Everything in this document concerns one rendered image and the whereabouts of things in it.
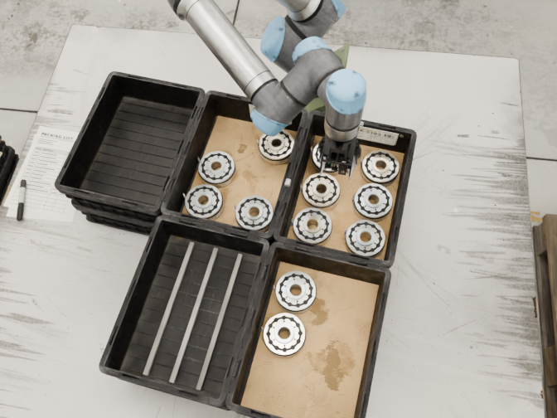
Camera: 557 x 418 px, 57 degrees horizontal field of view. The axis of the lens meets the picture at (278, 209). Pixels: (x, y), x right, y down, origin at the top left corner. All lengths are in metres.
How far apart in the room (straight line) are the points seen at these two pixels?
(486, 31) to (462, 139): 1.39
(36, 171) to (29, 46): 1.49
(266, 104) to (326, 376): 0.65
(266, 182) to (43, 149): 0.77
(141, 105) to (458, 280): 1.07
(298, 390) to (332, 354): 0.12
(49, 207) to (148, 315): 0.54
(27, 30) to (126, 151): 1.81
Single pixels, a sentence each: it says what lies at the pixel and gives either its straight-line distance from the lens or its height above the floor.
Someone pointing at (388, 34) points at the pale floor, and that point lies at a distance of 2.93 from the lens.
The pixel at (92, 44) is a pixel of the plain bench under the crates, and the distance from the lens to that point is 2.06.
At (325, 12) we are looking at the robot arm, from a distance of 1.49.
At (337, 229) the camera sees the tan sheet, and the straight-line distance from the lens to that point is 1.39.
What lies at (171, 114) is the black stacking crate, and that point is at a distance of 1.62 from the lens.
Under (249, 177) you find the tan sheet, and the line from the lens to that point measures 1.46.
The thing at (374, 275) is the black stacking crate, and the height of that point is 0.89.
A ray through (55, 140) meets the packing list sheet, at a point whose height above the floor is 0.70.
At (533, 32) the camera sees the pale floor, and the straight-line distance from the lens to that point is 3.14.
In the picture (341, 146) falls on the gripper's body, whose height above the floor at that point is 1.17.
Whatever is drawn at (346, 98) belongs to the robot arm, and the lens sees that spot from 0.98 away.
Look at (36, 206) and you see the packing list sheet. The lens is 1.76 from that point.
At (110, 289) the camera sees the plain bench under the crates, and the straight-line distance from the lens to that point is 1.56.
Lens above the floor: 2.11
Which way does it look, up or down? 65 degrees down
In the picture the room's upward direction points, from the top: 5 degrees counter-clockwise
